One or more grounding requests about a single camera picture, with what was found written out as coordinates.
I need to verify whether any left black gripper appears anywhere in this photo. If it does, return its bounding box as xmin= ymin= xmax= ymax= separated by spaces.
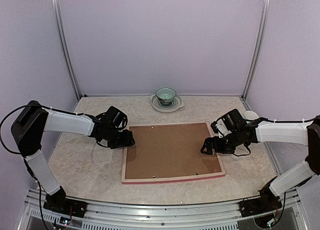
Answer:
xmin=104 ymin=127 xmax=136 ymax=149

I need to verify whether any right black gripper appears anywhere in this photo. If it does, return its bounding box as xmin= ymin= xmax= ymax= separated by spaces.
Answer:
xmin=201 ymin=129 xmax=242 ymax=155

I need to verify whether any pink wooden picture frame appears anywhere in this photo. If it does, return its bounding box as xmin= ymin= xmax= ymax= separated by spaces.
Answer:
xmin=121 ymin=120 xmax=227 ymax=185

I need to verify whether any brown backing board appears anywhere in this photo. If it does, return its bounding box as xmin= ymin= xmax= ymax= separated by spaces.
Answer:
xmin=124 ymin=122 xmax=224 ymax=180

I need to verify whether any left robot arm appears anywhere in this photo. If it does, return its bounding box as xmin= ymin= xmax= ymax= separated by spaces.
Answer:
xmin=0 ymin=101 xmax=135 ymax=213

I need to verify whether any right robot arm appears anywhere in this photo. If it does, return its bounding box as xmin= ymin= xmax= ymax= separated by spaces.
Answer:
xmin=200 ymin=109 xmax=320 ymax=212

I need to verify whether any light blue mug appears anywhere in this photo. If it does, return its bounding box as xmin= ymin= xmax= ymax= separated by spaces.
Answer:
xmin=244 ymin=110 xmax=259 ymax=120

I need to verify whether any striped ceramic plate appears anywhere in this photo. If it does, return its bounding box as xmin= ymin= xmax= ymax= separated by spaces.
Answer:
xmin=149 ymin=94 xmax=185 ymax=113

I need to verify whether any green ceramic bowl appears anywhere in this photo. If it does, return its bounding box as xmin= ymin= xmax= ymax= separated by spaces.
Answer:
xmin=155 ymin=87 xmax=177 ymax=106

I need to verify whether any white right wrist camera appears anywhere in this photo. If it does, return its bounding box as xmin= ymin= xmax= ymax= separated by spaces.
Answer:
xmin=210 ymin=119 xmax=229 ymax=138

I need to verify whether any aluminium front rail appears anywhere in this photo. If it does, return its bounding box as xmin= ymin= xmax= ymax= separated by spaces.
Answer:
xmin=17 ymin=191 xmax=308 ymax=230

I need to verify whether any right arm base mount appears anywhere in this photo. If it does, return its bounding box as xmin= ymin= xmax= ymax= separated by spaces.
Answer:
xmin=239 ymin=185 xmax=283 ymax=218

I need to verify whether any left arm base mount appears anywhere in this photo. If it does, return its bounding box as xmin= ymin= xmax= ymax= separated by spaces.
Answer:
xmin=43 ymin=188 xmax=88 ymax=218

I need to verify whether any right aluminium corner post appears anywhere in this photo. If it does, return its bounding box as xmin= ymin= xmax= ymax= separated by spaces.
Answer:
xmin=241 ymin=0 xmax=271 ymax=101

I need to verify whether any aluminium corner post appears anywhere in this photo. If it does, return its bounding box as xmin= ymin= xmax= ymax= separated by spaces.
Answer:
xmin=241 ymin=0 xmax=271 ymax=101
xmin=51 ymin=0 xmax=82 ymax=100

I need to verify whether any left aluminium corner post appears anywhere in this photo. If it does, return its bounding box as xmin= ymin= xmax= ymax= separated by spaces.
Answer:
xmin=51 ymin=0 xmax=82 ymax=100

